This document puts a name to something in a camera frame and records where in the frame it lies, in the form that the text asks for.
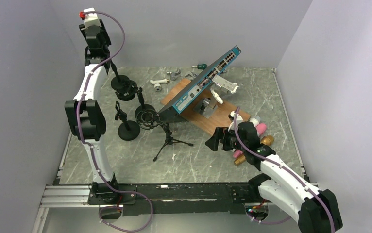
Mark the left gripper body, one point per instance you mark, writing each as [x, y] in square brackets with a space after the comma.
[106, 37]

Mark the white plastic faucet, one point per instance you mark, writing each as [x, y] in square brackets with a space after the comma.
[157, 84]

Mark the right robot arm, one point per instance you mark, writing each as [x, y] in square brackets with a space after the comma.
[314, 210]

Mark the black round-base clip stand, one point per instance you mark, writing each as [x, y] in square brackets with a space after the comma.
[128, 129]

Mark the black round-base shock-mount stand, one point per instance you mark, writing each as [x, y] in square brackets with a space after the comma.
[126, 91]

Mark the tall black round-base stand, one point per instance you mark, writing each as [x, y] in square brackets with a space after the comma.
[116, 75]

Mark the green-handled screwdriver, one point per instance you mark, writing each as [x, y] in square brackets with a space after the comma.
[200, 66]

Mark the adjustable wrench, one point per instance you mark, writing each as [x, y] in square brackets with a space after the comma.
[190, 75]

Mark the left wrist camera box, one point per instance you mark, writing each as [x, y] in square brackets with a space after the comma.
[89, 17]

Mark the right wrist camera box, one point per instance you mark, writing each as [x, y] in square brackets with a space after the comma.
[235, 119]

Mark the metal mounting bracket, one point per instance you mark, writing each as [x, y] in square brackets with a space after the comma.
[206, 107]

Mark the pink microphone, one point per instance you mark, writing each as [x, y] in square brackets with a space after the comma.
[261, 128]

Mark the silver metal faucet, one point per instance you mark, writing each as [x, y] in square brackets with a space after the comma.
[174, 74]

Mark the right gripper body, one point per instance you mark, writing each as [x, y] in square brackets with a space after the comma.
[231, 140]

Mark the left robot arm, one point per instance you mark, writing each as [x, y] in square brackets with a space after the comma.
[84, 114]

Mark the gold microphone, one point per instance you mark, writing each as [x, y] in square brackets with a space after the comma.
[266, 140]

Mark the white microphone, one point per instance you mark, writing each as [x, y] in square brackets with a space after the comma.
[255, 120]

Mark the wooden board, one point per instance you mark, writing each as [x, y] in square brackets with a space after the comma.
[219, 118]

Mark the blue network switch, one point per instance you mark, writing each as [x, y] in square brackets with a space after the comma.
[196, 87]

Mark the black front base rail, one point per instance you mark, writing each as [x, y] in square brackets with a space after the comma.
[176, 198]

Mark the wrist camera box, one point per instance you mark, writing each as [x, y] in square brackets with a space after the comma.
[89, 17]
[235, 119]

